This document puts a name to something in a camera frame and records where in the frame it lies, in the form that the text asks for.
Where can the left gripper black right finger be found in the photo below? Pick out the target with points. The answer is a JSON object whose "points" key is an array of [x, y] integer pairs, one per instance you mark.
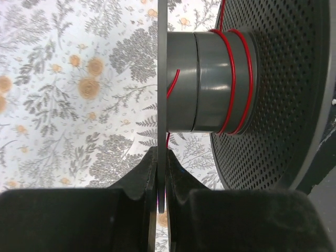
{"points": [[201, 219]]}

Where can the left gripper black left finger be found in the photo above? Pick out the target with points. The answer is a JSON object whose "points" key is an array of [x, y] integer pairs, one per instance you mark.
{"points": [[121, 217]]}

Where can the black filament spool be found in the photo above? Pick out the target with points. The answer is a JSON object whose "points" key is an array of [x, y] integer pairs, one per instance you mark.
{"points": [[261, 83]]}

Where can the floral table mat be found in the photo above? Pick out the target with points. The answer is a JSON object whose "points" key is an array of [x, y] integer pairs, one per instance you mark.
{"points": [[78, 91]]}

